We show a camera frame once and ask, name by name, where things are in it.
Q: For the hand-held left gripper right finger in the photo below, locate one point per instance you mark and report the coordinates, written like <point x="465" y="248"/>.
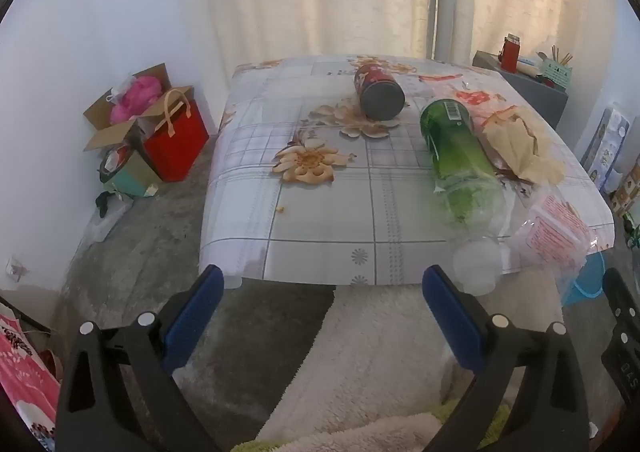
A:
<point x="452" y="319"/>

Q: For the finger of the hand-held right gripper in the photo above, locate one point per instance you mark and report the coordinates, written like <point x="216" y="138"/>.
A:
<point x="620" y="294"/>

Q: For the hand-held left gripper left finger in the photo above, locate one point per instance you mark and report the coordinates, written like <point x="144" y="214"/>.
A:
<point x="197" y="317"/>

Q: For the blue mesh wastebasket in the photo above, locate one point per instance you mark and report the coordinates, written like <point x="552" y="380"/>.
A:
<point x="585" y="287"/>

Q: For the clear red-printed plastic bag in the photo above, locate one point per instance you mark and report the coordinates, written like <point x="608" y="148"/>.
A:
<point x="555" y="232"/>

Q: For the green plastic bottle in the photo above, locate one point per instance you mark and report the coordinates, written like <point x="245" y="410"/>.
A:
<point x="450" y="147"/>

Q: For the brown paper bag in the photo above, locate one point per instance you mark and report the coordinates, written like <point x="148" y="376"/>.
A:
<point x="520" y="142"/>

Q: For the red snack can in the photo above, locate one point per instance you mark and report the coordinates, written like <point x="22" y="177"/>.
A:
<point x="372" y="82"/>

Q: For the white fluffy rug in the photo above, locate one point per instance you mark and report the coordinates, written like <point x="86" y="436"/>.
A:
<point x="390" y="347"/>

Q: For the black item on floor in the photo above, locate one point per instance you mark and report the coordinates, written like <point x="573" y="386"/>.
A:
<point x="103" y="204"/>

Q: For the blue and white package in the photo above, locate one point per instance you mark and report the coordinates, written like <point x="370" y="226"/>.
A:
<point x="607" y="147"/>

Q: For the teal box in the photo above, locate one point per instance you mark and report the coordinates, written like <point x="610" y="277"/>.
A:
<point x="132" y="179"/>

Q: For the table with floral tablecloth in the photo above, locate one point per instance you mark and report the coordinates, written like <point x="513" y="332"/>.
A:
<point x="320" y="212"/>

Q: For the red gift bag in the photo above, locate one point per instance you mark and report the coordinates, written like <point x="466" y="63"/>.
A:
<point x="175" y="147"/>

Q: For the person's fleece clothing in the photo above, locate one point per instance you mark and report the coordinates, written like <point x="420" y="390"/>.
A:
<point x="325" y="439"/>

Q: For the pink printed bag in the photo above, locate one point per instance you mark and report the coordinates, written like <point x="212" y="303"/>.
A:
<point x="20" y="372"/>

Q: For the open cardboard box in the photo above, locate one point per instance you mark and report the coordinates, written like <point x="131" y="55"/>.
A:
<point x="107" y="132"/>

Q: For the grey cabinet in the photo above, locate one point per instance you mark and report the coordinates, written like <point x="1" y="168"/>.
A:
<point x="535" y="99"/>

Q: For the green utensil holder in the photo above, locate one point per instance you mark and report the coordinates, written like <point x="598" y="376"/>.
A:
<point x="557" y="74"/>

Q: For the pink fluffy bundle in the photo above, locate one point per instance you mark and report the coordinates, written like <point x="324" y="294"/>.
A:
<point x="135" y="97"/>

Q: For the bunch of chopsticks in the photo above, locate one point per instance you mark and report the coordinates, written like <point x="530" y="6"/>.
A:
<point x="562" y="56"/>

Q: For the red thermos bottle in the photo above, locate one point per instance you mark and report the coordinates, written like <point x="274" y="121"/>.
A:
<point x="510" y="54"/>

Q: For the wall socket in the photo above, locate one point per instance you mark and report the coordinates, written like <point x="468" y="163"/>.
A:
<point x="15" y="269"/>

